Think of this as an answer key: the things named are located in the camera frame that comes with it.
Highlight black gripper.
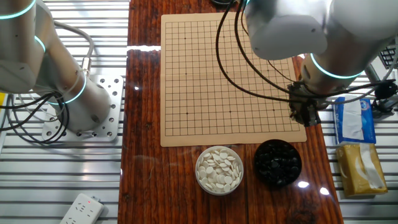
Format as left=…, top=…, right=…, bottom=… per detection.
left=287, top=80, right=328, bottom=128

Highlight beige go board mat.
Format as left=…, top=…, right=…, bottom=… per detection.
left=160, top=11, right=308, bottom=147

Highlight black bowl of black stones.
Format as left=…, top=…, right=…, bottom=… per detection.
left=254, top=139, right=303, bottom=187

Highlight blue tissue pack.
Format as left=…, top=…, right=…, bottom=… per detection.
left=331, top=95, right=377, bottom=146

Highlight gold tissue pack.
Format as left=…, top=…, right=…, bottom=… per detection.
left=335, top=142, right=389, bottom=198

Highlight white bowl of white stones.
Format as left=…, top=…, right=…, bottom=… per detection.
left=195, top=145, right=244, bottom=196

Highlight black keyboard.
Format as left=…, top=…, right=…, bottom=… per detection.
left=379, top=45, right=398, bottom=70

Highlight white power strip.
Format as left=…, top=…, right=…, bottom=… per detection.
left=59, top=193, right=105, bottom=224

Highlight black adapter cable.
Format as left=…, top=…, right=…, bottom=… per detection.
left=371, top=96, right=398, bottom=119

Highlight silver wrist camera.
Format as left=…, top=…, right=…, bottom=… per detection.
left=364, top=62, right=384, bottom=84

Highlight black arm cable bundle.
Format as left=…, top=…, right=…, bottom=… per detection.
left=215, top=0, right=398, bottom=105

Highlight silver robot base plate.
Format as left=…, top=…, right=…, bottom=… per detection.
left=42, top=74, right=124, bottom=143

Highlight gray robot base cable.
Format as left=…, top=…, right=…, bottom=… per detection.
left=52, top=20, right=95, bottom=77

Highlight black base cables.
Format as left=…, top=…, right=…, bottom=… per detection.
left=0, top=91, right=71, bottom=144

